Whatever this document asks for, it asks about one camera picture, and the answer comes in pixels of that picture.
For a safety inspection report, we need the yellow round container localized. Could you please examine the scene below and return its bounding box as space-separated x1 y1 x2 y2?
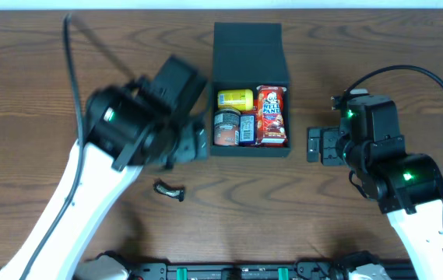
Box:
217 89 254 111

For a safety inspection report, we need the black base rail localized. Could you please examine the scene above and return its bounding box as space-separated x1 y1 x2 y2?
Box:
72 250 417 280

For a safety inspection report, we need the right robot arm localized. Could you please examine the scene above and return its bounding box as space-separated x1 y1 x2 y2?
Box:
308 93 443 279

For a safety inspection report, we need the blue Eclipse gum pack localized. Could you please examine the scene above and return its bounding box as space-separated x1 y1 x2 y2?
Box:
239 114 257 145

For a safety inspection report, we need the dark candy bar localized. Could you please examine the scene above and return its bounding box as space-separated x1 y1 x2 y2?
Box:
153 180 185 202

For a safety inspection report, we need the red Pringles can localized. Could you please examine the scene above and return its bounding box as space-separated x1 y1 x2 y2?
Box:
213 108 241 146

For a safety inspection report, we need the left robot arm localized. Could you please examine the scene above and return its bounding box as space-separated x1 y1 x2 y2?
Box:
0 56 208 279

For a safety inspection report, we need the black gift box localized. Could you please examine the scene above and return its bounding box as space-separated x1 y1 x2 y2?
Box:
210 22 291 158

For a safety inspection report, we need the red Hello Panda box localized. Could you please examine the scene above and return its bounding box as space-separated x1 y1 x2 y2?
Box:
255 85 287 145

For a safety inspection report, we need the red Hacks candy bag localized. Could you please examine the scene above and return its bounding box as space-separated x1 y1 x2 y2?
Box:
241 110 287 147

